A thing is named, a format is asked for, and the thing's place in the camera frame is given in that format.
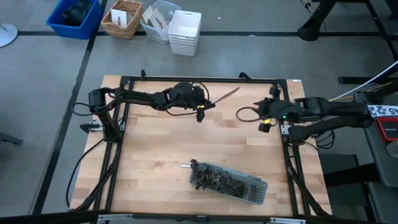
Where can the grey plastic cutlery basket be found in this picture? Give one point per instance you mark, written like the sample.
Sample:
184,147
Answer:
259,189

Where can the wicker basket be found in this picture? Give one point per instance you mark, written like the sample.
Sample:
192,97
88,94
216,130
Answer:
124,29

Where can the red flat device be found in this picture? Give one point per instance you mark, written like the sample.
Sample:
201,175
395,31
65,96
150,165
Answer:
388,129

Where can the black desk leg frame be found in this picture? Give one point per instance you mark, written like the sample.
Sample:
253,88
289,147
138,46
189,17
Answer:
357,80

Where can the black cloth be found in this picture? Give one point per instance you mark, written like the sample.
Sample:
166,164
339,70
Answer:
76,14

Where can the white plastic bin stack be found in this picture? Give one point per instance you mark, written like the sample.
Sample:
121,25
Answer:
185,31

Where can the clear plastic bin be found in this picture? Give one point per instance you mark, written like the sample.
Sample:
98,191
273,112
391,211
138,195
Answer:
155,35

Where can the white number label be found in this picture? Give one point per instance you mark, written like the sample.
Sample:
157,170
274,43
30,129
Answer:
384,111

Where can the dark grey side desk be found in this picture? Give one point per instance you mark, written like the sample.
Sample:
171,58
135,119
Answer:
385,168

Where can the blue plastic bin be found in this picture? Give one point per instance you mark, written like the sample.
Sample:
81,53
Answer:
77,32

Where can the round white floor base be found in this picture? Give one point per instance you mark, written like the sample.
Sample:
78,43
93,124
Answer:
6,34

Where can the black stand foot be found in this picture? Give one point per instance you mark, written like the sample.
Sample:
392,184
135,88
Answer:
314,28

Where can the clear round object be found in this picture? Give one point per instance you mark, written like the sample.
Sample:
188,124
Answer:
393,149

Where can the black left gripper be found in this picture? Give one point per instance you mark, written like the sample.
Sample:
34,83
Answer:
186,96

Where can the black aluminium table frame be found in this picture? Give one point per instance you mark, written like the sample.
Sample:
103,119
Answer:
202,79

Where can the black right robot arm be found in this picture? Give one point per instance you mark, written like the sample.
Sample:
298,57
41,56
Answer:
335,109

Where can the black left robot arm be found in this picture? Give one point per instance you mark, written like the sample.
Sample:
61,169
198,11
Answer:
136,97

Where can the white card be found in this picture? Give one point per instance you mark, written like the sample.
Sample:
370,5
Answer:
119,17

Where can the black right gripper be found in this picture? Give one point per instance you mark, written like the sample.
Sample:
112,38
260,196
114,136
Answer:
280,109

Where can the silver table knife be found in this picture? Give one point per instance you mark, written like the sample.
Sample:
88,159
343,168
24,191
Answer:
227,95

